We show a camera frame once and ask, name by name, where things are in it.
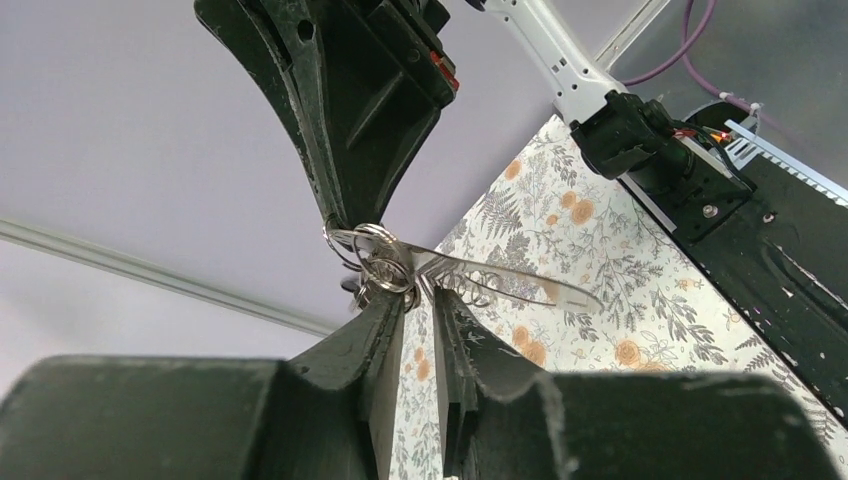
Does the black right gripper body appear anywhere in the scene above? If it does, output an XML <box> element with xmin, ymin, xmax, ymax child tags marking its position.
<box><xmin>357</xmin><ymin>0</ymin><xmax>459</xmax><ymax>106</ymax></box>

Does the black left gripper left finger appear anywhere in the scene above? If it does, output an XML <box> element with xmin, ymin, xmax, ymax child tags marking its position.
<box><xmin>1</xmin><ymin>293</ymin><xmax>404</xmax><ymax>479</ymax></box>

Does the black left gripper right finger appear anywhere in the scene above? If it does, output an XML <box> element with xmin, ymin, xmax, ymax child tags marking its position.
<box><xmin>432</xmin><ymin>288</ymin><xmax>839</xmax><ymax>479</ymax></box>

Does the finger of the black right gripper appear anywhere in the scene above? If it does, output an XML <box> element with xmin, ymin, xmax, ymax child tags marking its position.
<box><xmin>193</xmin><ymin>1</ymin><xmax>351</xmax><ymax>228</ymax></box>
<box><xmin>311</xmin><ymin>1</ymin><xmax>446</xmax><ymax>228</ymax></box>

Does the floral table mat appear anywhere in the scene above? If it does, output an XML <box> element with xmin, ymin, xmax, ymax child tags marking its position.
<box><xmin>390</xmin><ymin>115</ymin><xmax>848</xmax><ymax>480</ymax></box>

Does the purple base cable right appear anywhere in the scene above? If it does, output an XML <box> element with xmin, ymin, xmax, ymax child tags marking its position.
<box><xmin>622</xmin><ymin>0</ymin><xmax>763</xmax><ymax>117</ymax></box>

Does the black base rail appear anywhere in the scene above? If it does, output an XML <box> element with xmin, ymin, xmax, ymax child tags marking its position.
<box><xmin>622</xmin><ymin>119</ymin><xmax>847</xmax><ymax>424</ymax></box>

